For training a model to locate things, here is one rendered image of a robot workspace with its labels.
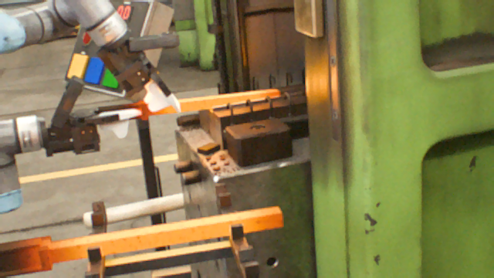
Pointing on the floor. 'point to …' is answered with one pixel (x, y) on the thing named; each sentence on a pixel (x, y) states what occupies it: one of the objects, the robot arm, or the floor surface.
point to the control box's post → (149, 169)
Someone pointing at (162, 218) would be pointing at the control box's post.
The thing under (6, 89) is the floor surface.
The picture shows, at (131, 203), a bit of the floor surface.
